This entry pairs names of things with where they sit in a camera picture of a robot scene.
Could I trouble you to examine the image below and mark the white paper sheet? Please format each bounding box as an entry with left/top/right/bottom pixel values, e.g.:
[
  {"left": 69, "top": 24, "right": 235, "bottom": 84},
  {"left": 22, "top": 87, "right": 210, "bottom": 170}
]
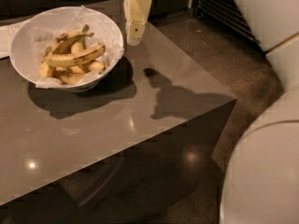
[{"left": 0, "top": 21, "right": 26, "bottom": 59}]

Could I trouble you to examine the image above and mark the upper curved yellow banana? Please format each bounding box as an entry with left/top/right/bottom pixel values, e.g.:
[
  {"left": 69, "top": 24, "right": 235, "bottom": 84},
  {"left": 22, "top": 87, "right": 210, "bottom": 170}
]
[{"left": 52, "top": 31, "right": 93, "bottom": 54}]

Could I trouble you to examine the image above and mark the white bowl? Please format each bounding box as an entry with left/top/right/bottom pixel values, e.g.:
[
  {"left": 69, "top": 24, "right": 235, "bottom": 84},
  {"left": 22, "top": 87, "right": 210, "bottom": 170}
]
[{"left": 9, "top": 6, "right": 124, "bottom": 93}]

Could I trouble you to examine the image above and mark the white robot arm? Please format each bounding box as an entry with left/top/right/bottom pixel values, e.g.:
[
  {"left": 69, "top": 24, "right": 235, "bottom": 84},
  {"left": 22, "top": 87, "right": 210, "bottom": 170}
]
[{"left": 219, "top": 0, "right": 299, "bottom": 224}]

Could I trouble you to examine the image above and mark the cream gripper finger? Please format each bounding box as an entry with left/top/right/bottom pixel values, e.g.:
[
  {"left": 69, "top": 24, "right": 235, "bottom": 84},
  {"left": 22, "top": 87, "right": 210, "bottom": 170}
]
[{"left": 123, "top": 0, "right": 152, "bottom": 46}]

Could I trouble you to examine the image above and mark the dark metal vent grille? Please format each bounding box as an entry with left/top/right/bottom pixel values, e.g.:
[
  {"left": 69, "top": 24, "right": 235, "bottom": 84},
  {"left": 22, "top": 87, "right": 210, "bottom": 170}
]
[{"left": 193, "top": 0, "right": 259, "bottom": 44}]

